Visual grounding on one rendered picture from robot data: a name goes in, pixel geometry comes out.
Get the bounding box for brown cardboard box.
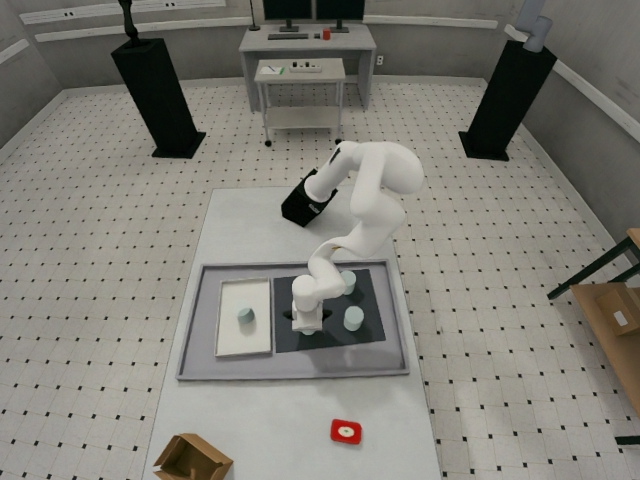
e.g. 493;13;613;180
152;433;234;480

